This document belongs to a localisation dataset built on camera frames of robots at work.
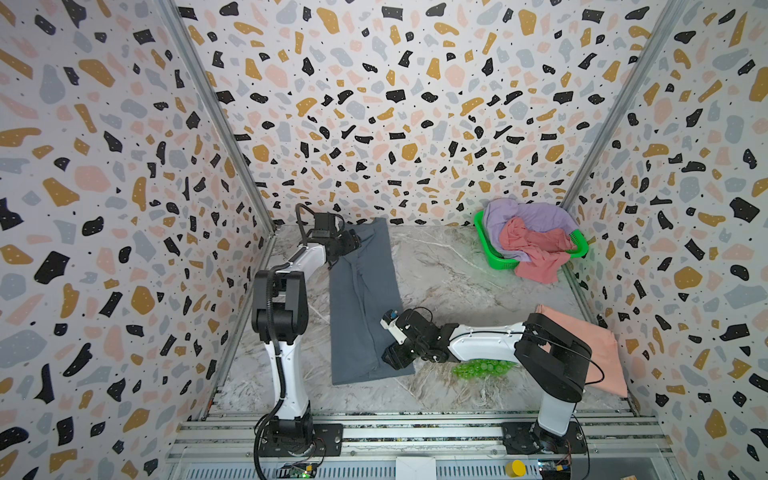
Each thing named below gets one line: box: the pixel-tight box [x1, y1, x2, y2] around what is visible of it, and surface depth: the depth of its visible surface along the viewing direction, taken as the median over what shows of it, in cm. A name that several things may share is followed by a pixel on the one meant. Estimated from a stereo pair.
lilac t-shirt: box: [484, 198, 579, 262], surface depth 115 cm
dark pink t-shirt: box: [499, 217, 576, 284], surface depth 111 cm
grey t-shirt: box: [329, 217, 416, 385], surface depth 99 cm
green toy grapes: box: [452, 359, 518, 379], surface depth 85 cm
